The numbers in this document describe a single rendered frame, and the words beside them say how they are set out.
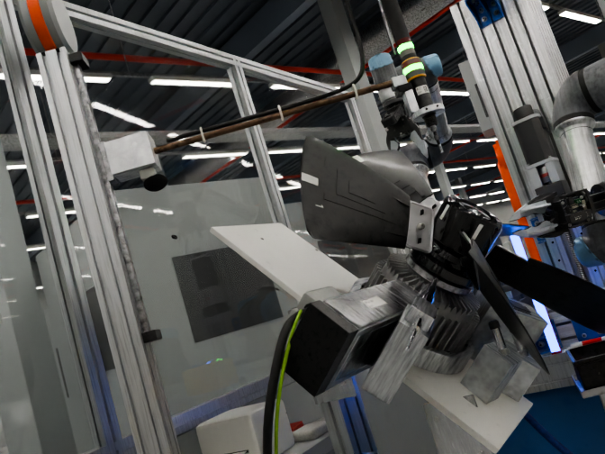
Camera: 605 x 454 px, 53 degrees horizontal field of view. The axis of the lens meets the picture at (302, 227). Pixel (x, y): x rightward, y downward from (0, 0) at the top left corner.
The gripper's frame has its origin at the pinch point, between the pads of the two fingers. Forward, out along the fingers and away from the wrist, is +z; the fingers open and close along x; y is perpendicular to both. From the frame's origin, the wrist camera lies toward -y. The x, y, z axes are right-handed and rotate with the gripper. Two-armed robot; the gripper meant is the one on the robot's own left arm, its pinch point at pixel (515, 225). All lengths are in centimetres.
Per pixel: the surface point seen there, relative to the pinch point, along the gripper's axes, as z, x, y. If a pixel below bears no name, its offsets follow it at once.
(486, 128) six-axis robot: -160, -60, -358
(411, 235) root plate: 26.6, -4.9, 16.6
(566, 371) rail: -9.6, 38.7, -18.5
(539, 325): 3.2, 20.8, 4.0
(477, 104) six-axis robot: -160, -82, -361
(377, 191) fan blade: 30.8, -14.3, 18.8
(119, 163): 76, -35, 2
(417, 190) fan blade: 18.7, -13.1, 1.5
